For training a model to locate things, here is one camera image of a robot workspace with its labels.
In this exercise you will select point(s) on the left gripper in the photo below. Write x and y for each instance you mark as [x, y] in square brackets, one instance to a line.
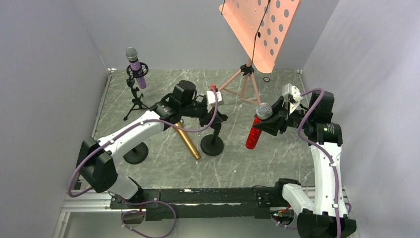
[212, 116]

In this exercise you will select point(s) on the gold microphone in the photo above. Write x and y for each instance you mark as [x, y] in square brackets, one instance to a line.
[188, 143]

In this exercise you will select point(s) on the pink music stand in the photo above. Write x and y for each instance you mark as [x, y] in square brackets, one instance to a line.
[261, 27]

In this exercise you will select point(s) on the red glitter microphone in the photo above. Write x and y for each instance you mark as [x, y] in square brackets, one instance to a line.
[263, 112]

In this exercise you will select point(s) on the black round-base mic stand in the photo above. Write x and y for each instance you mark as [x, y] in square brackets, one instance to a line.
[212, 144]

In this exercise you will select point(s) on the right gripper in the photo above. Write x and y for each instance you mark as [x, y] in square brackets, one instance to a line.
[280, 115]

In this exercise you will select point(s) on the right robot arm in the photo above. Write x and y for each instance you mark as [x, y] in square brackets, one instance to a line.
[327, 215]

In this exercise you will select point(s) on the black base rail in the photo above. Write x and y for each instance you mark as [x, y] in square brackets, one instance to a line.
[259, 202]

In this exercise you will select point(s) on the black tripod shock-mount stand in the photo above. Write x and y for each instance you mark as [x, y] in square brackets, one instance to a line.
[138, 104]

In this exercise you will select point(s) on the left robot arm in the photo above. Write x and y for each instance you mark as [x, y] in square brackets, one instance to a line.
[96, 160]

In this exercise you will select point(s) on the purple glitter microphone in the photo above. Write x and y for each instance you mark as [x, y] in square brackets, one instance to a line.
[136, 67]

